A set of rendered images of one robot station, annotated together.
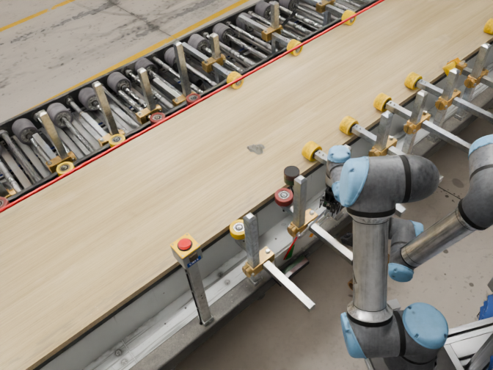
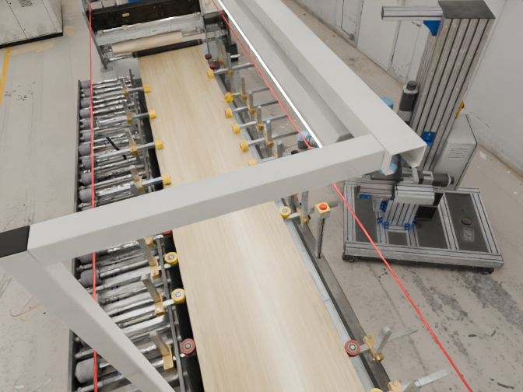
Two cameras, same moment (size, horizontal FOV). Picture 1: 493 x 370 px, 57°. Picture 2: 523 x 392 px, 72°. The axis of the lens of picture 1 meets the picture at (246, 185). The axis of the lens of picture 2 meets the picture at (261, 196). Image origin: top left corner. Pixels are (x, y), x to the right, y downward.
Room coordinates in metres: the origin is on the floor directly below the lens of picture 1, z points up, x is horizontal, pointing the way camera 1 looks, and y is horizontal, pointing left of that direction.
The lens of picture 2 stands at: (0.64, 1.61, 2.88)
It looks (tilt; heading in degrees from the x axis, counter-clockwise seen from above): 48 degrees down; 292
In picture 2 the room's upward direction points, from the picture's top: 5 degrees counter-clockwise
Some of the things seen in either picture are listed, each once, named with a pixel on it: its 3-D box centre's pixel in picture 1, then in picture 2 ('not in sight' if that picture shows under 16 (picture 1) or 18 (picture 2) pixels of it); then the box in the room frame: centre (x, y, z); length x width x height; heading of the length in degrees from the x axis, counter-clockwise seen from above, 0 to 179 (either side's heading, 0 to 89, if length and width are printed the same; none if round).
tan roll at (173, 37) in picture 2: not in sight; (165, 39); (3.11, -1.97, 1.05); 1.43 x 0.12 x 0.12; 37
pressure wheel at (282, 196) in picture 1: (284, 202); not in sight; (1.25, -0.16, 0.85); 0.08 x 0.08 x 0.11
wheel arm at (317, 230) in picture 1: (317, 230); not in sight; (1.09, -0.27, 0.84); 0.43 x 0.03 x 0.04; 37
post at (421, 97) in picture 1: (411, 132); (260, 129); (1.56, -0.80, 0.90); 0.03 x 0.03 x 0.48; 37
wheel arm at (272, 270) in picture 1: (272, 271); (310, 211); (0.94, -0.07, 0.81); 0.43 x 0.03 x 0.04; 37
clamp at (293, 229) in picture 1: (301, 222); not in sight; (1.13, -0.22, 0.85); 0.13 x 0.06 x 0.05; 127
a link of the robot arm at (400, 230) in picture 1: (403, 235); not in sight; (0.84, -0.51, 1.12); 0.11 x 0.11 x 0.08; 69
